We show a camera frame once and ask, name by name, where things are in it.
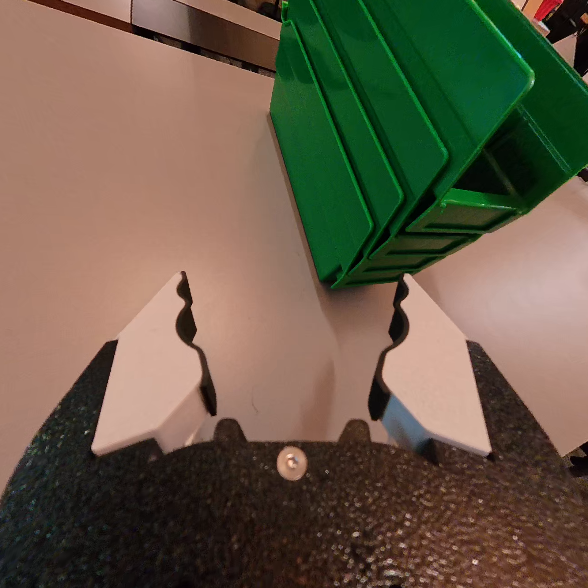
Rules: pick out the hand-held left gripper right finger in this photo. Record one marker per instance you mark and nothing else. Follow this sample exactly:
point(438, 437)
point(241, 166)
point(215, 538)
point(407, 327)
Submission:
point(436, 376)

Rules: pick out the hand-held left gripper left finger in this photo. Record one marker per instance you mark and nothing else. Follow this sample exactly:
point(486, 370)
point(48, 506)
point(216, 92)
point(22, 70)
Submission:
point(147, 367)

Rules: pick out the green plastic bin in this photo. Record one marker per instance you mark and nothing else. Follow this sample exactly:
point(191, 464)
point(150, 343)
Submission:
point(312, 160)
point(459, 69)
point(395, 115)
point(363, 151)

